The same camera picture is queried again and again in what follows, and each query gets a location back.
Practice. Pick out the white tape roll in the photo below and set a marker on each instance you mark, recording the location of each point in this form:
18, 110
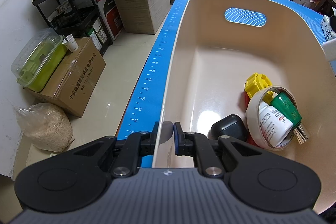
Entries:
252, 116

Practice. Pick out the blue silicone baking mat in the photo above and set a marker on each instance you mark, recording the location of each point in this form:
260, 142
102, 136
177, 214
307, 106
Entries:
146, 103

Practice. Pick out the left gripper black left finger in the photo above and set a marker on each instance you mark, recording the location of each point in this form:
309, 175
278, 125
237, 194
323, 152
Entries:
76, 178

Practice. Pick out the green plastic lidded container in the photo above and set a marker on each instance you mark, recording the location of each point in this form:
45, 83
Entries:
38, 59

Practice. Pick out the brown cardboard box on floor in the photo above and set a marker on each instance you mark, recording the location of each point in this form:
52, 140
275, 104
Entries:
74, 80

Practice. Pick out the white paper cup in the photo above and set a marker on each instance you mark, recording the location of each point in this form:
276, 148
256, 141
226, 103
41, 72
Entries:
70, 43

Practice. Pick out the red white appliance box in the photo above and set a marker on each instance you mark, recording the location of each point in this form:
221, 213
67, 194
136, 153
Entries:
111, 17

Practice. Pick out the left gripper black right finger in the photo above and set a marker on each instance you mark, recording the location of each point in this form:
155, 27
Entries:
258, 178

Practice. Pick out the white medicine bottle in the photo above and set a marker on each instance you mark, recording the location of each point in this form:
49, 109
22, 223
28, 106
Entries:
273, 124

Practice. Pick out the yellow plastic toy piece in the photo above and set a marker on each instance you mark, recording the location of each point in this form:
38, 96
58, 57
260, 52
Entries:
255, 83

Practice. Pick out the red plastic toy piece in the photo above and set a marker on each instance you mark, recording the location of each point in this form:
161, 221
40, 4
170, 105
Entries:
250, 139

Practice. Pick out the clear bag of grain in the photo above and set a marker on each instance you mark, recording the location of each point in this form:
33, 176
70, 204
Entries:
46, 126

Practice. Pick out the green cosmetic tube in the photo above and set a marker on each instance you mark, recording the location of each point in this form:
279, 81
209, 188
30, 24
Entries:
283, 104

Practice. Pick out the beige plastic storage bin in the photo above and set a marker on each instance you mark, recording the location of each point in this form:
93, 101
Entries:
219, 44

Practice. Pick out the black metal shelf rack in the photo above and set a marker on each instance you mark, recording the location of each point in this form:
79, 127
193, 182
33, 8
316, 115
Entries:
80, 18

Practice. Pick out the black earbuds case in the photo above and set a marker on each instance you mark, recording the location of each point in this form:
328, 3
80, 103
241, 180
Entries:
231, 125

